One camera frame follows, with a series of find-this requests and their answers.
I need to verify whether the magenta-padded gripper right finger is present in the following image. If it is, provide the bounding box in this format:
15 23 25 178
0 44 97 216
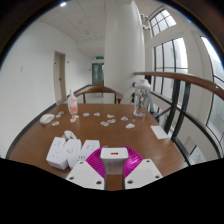
123 145 164 191

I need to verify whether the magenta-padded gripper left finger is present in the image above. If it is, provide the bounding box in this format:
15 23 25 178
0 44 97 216
65 147 107 191

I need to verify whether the white charger block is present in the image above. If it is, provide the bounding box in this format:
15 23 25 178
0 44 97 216
100 147 130 176

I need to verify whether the white power strip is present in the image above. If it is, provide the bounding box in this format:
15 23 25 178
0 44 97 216
45 135 101 171

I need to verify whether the white card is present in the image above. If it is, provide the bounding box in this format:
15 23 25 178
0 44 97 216
150 125 170 140

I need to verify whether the white computer mouse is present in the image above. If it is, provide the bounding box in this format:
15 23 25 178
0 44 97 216
39 113 56 126

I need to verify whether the clear plastic water bottle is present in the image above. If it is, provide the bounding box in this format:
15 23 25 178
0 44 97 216
133 78 152 120

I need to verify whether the wooden chair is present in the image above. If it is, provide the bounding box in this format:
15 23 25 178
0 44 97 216
75 85 125 105

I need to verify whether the beige single door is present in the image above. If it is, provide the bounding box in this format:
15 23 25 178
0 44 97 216
53 50 67 103

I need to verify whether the grey glazed double door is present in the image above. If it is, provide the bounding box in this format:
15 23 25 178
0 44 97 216
91 62 105 86

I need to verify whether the black railing with wooden handrail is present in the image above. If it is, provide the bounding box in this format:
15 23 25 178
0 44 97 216
132 70 224 158

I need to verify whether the tall black-framed window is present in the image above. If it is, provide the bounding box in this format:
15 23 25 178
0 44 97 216
153 37 189 101

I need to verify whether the large curved window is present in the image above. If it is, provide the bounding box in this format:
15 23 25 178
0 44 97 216
199 35 224 141

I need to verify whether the small high window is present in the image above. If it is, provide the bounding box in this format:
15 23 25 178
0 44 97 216
148 9 178 37

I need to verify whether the white coiled cable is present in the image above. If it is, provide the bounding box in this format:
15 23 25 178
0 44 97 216
62 129 78 141

